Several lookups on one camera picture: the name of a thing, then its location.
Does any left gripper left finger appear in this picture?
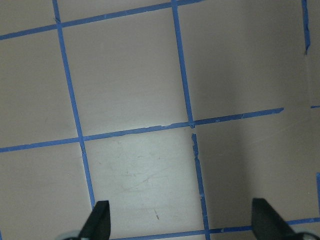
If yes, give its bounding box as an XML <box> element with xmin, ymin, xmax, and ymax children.
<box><xmin>57</xmin><ymin>199</ymin><xmax>112</xmax><ymax>240</ymax></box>

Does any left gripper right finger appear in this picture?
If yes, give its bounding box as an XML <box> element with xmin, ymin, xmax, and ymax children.
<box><xmin>251</xmin><ymin>197</ymin><xmax>320</xmax><ymax>240</ymax></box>

